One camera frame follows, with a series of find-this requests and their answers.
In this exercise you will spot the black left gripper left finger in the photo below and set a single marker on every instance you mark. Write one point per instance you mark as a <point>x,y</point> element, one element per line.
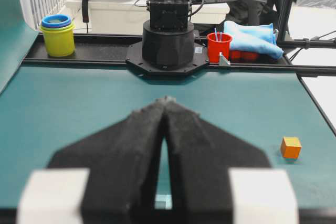
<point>101,178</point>

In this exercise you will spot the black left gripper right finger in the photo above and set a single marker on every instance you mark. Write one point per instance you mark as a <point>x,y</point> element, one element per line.
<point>218,178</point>

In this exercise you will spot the orange cube block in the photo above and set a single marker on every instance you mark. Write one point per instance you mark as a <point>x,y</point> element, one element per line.
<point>290,147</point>

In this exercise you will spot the red cups under cloth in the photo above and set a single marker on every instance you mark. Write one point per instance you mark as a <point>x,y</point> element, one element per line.
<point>247,56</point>

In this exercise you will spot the red plastic cup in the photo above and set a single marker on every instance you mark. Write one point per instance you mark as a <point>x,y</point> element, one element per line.
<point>218,43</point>

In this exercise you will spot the light blue cloth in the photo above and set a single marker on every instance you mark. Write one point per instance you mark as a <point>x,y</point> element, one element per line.
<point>260,39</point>

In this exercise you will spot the yellow-green plastic cup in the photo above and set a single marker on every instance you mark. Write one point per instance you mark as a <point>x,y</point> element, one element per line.
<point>59,42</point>

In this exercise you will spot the white storage box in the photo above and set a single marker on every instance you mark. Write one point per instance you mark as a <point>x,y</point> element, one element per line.
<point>117,17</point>

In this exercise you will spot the blue nested cup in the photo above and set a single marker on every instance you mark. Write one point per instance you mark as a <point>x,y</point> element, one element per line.
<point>56,21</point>

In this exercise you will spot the metal corner bracket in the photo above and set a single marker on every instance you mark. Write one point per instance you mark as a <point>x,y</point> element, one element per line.
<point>223,61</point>

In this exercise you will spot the black aluminium rail frame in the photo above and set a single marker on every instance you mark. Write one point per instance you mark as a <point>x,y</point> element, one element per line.
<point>98,51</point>

